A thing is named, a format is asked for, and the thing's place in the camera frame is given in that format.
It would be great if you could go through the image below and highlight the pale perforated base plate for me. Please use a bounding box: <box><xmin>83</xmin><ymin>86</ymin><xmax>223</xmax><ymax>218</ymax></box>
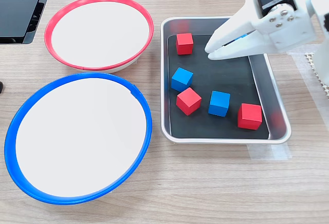
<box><xmin>304</xmin><ymin>51</ymin><xmax>329</xmax><ymax>99</ymax></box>

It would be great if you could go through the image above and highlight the red-rimmed white plate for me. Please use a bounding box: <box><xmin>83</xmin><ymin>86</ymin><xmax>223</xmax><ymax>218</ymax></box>
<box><xmin>44</xmin><ymin>0</ymin><xmax>155</xmax><ymax>74</ymax></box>

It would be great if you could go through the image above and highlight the blue-rimmed white plate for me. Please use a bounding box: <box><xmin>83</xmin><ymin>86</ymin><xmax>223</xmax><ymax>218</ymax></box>
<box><xmin>4</xmin><ymin>72</ymin><xmax>153</xmax><ymax>206</ymax></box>

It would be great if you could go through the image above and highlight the blue cube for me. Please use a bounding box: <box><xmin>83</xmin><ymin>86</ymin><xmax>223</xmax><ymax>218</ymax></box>
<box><xmin>231</xmin><ymin>33</ymin><xmax>249</xmax><ymax>43</ymax></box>
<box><xmin>208</xmin><ymin>90</ymin><xmax>231</xmax><ymax>118</ymax></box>
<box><xmin>171</xmin><ymin>67</ymin><xmax>194</xmax><ymax>93</ymax></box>

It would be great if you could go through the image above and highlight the black electronic device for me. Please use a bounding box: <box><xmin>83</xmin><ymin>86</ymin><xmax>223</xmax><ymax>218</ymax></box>
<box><xmin>0</xmin><ymin>0</ymin><xmax>56</xmax><ymax>45</ymax></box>

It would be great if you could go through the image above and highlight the clear tape strip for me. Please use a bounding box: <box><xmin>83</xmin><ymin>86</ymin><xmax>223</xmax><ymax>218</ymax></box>
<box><xmin>246</xmin><ymin>143</ymin><xmax>293</xmax><ymax>161</ymax></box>

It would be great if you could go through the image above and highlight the black tray mat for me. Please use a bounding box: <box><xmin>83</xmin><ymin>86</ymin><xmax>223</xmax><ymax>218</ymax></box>
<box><xmin>167</xmin><ymin>34</ymin><xmax>270</xmax><ymax>140</ymax></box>

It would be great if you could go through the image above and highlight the red cube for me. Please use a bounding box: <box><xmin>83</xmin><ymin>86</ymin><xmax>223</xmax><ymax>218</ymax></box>
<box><xmin>237</xmin><ymin>103</ymin><xmax>263</xmax><ymax>131</ymax></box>
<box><xmin>176</xmin><ymin>87</ymin><xmax>203</xmax><ymax>116</ymax></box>
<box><xmin>175</xmin><ymin>32</ymin><xmax>194</xmax><ymax>55</ymax></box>

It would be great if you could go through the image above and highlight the steel tray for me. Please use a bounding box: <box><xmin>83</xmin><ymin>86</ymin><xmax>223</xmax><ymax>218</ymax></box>
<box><xmin>160</xmin><ymin>16</ymin><xmax>293</xmax><ymax>145</ymax></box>

